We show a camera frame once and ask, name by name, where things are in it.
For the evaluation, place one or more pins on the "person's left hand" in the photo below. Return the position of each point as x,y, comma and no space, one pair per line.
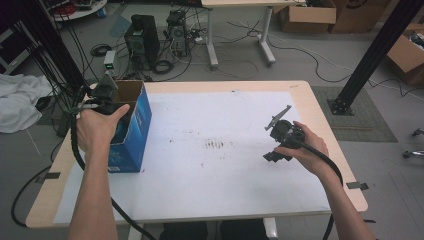
96,131

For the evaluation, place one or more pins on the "cardboard box with contents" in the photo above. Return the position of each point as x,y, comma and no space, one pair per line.
406,56

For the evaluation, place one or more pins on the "person's legs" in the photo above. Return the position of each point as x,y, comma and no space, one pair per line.
200,231

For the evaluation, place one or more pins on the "white table sheet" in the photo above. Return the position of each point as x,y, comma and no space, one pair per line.
216,180

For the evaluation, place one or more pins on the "grey tape strip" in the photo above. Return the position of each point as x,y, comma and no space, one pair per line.
51,175
357,186

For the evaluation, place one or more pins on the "chair base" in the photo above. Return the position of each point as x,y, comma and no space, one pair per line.
415,153

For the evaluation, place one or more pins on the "person's right hand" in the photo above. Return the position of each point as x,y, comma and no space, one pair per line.
311,151

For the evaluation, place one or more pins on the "tall cardboard box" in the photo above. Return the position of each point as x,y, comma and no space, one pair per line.
360,16

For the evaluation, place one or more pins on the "round white table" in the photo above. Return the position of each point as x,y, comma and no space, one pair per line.
83,11

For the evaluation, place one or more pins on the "grey floor mat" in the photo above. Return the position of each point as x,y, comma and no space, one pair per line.
370,123

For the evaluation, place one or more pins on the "black computer tower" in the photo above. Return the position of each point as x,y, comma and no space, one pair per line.
145,40

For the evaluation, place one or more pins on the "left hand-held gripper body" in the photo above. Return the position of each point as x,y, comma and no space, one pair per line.
105,91

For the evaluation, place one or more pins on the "blue cardboard box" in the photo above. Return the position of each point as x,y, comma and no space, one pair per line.
135,133

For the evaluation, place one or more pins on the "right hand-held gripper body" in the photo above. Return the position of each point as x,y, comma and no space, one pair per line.
285,131

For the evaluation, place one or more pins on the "grey power supply unit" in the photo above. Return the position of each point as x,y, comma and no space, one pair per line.
110,61

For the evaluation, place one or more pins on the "white cloth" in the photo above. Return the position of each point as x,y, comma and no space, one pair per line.
20,100

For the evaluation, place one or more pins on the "open cardboard box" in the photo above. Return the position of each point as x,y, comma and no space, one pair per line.
310,18

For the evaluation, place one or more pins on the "open grey computer tower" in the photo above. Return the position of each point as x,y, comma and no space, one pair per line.
178,33

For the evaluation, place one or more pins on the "white-legged background desk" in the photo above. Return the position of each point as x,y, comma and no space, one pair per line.
211,36

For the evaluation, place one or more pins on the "black metal post with base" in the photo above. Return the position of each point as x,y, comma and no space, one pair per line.
376,50

